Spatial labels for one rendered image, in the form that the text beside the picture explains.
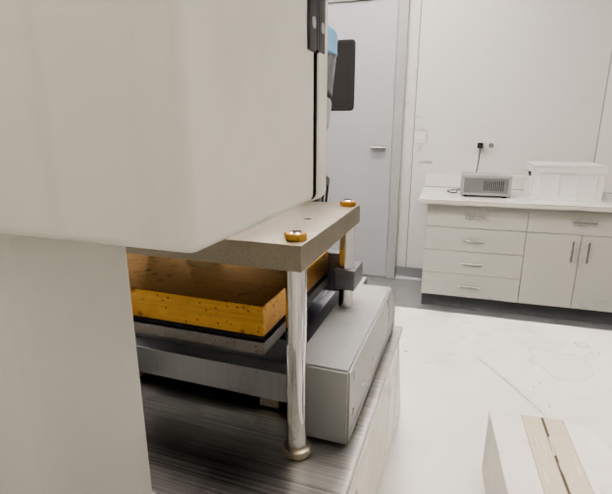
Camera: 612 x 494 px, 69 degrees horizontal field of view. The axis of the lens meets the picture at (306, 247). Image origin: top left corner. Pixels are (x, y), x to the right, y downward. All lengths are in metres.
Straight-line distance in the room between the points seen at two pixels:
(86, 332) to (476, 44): 3.41
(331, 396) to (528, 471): 0.26
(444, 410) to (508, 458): 0.23
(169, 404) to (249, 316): 0.16
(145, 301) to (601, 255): 2.95
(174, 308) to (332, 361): 0.14
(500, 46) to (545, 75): 0.36
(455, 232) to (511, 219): 0.33
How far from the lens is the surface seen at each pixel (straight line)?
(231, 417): 0.45
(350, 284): 0.47
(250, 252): 0.32
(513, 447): 0.60
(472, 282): 3.11
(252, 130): 0.17
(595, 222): 3.11
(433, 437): 0.73
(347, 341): 0.42
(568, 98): 3.59
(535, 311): 3.28
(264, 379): 0.44
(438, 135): 3.52
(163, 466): 0.41
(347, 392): 0.38
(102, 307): 0.28
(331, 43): 0.72
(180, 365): 0.48
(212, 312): 0.36
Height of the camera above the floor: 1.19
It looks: 15 degrees down
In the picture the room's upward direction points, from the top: straight up
